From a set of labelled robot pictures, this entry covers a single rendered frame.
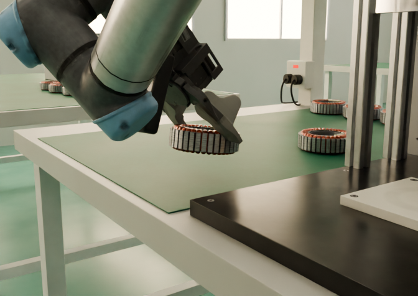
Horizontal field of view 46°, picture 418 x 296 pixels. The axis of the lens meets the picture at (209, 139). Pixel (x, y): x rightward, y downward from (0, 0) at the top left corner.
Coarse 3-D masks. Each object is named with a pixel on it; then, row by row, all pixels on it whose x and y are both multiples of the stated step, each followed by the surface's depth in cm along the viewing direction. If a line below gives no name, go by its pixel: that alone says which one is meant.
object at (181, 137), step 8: (176, 128) 75; (184, 128) 74; (192, 128) 74; (200, 128) 81; (208, 128) 81; (176, 136) 74; (184, 136) 73; (192, 136) 72; (200, 136) 72; (208, 136) 72; (216, 136) 72; (176, 144) 74; (184, 144) 73; (192, 144) 73; (200, 144) 73; (208, 144) 72; (216, 144) 73; (224, 144) 73; (232, 144) 74; (192, 152) 73; (208, 152) 73; (216, 152) 73; (224, 152) 74; (232, 152) 76
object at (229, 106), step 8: (208, 96) 72; (216, 96) 72; (232, 96) 73; (216, 104) 72; (224, 104) 72; (232, 104) 73; (240, 104) 73; (200, 112) 71; (224, 112) 72; (232, 112) 73; (208, 120) 72; (224, 120) 71; (232, 120) 72; (216, 128) 72; (224, 128) 71; (232, 128) 72; (224, 136) 73; (232, 136) 72; (240, 136) 73
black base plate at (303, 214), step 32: (384, 160) 84; (416, 160) 84; (224, 192) 66; (256, 192) 66; (288, 192) 66; (320, 192) 66; (352, 192) 66; (224, 224) 57; (256, 224) 55; (288, 224) 55; (320, 224) 55; (352, 224) 55; (384, 224) 55; (288, 256) 49; (320, 256) 47; (352, 256) 47; (384, 256) 47; (416, 256) 47; (352, 288) 42; (384, 288) 41; (416, 288) 41
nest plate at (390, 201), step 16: (368, 192) 62; (384, 192) 62; (400, 192) 62; (416, 192) 62; (368, 208) 58; (384, 208) 56; (400, 208) 56; (416, 208) 56; (400, 224) 54; (416, 224) 53
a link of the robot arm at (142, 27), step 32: (128, 0) 46; (160, 0) 44; (192, 0) 44; (128, 32) 48; (160, 32) 47; (64, 64) 57; (96, 64) 53; (128, 64) 51; (160, 64) 53; (96, 96) 56; (128, 96) 56; (128, 128) 57
